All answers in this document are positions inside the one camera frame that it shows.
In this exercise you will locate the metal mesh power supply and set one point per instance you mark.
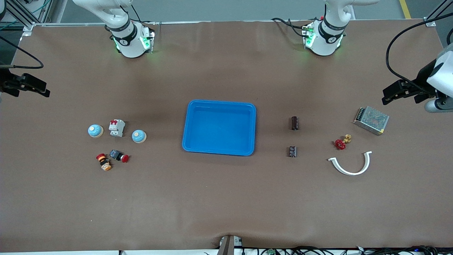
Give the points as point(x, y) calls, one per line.
point(371, 120)

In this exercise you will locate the black terminal block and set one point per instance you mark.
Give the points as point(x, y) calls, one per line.
point(292, 151)
point(295, 123)

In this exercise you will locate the blue desk bell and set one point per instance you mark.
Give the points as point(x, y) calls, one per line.
point(95, 131)
point(139, 136)

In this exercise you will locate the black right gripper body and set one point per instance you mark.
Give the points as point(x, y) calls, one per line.
point(7, 83)

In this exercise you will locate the white circuit breaker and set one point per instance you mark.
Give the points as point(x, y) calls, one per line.
point(116, 128)

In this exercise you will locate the white curved plastic clamp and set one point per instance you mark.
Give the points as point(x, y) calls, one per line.
point(351, 173)

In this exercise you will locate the blue plastic tray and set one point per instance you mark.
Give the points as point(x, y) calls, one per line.
point(219, 127)

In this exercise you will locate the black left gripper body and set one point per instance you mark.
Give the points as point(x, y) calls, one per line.
point(422, 80)

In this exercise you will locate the aluminium frame post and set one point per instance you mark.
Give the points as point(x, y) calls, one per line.
point(28, 26)
point(438, 12)

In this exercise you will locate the brown camera mount bracket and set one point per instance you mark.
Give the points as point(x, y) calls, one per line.
point(228, 246)

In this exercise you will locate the red orange push button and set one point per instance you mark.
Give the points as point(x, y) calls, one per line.
point(104, 162)

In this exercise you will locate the red mushroom button black body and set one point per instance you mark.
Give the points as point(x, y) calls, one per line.
point(119, 156)

